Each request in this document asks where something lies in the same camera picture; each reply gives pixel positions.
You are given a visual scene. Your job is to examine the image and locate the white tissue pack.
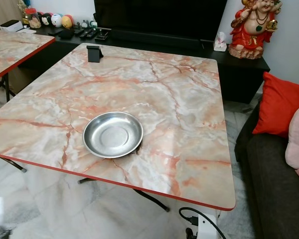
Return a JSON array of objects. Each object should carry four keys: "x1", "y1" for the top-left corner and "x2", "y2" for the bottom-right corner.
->
[{"x1": 213, "y1": 31, "x2": 227, "y2": 52}]

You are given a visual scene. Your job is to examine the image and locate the clear jar with red lid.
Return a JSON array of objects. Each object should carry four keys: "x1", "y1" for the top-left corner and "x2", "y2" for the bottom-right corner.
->
[{"x1": 24, "y1": 7, "x2": 42, "y2": 29}]

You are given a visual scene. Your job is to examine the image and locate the black straight table leg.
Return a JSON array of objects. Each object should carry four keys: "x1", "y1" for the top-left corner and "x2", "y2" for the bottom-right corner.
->
[{"x1": 0, "y1": 157, "x2": 27, "y2": 173}]

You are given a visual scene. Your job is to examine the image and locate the gold ornament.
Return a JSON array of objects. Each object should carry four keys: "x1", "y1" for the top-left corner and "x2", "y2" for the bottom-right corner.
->
[{"x1": 17, "y1": 0, "x2": 29, "y2": 25}]

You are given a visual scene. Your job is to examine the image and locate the white and blue toy ball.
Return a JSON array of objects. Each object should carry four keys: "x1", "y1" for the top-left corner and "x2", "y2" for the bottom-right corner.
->
[{"x1": 51, "y1": 13, "x2": 64, "y2": 28}]

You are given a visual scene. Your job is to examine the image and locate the black and white toy ball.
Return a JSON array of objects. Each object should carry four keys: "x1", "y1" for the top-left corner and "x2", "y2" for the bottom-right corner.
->
[{"x1": 42, "y1": 13, "x2": 53, "y2": 27}]

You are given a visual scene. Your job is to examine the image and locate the black crossed table legs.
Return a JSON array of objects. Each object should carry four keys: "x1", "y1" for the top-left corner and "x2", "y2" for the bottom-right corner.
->
[{"x1": 0, "y1": 73, "x2": 16, "y2": 102}]

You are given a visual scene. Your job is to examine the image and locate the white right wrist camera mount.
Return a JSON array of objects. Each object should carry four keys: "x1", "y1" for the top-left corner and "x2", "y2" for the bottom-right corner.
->
[{"x1": 194, "y1": 209, "x2": 219, "y2": 239}]

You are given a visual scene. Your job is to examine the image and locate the dark grey sofa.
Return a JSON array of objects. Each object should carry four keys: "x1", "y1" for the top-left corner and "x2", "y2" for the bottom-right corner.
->
[{"x1": 234, "y1": 104, "x2": 299, "y2": 239}]

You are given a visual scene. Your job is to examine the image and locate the yellow and orange toy ball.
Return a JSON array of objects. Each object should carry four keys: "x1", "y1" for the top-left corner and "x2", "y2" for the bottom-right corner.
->
[{"x1": 61, "y1": 14, "x2": 75, "y2": 29}]

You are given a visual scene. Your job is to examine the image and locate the black flat screen television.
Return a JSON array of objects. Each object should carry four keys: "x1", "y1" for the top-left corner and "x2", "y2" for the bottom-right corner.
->
[{"x1": 94, "y1": 0, "x2": 228, "y2": 42}]

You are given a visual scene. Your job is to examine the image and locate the black pouch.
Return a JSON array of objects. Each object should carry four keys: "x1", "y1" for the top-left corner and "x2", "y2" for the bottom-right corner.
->
[{"x1": 58, "y1": 29, "x2": 75, "y2": 40}]

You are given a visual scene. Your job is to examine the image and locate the small green white figurines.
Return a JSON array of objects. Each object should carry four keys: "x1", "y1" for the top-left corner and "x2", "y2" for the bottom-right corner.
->
[{"x1": 81, "y1": 19, "x2": 98, "y2": 30}]

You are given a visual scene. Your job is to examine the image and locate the black remote control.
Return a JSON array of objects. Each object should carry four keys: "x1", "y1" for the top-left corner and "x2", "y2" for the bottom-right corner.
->
[{"x1": 76, "y1": 29, "x2": 95, "y2": 39}]

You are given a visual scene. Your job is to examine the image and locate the white box with black top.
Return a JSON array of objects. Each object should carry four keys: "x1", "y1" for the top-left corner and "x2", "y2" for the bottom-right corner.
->
[{"x1": 0, "y1": 19, "x2": 23, "y2": 33}]

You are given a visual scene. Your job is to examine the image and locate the black curved table leg bar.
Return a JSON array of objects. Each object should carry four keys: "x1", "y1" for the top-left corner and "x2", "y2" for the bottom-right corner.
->
[{"x1": 77, "y1": 177, "x2": 170, "y2": 213}]

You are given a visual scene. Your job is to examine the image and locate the round stainless steel bowl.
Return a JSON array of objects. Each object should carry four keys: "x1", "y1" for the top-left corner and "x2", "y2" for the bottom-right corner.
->
[{"x1": 83, "y1": 112, "x2": 144, "y2": 159}]

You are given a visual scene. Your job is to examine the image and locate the small black phone stand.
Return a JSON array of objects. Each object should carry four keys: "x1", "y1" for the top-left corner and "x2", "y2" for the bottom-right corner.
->
[{"x1": 86, "y1": 45, "x2": 104, "y2": 63}]

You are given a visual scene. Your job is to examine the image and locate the red laughing Buddha statue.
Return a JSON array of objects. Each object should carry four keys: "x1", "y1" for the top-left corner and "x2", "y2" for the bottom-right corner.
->
[{"x1": 228, "y1": 0, "x2": 284, "y2": 60}]

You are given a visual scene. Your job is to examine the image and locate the red cushion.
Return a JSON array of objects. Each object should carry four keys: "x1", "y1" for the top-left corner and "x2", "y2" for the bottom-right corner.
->
[{"x1": 252, "y1": 72, "x2": 299, "y2": 138}]

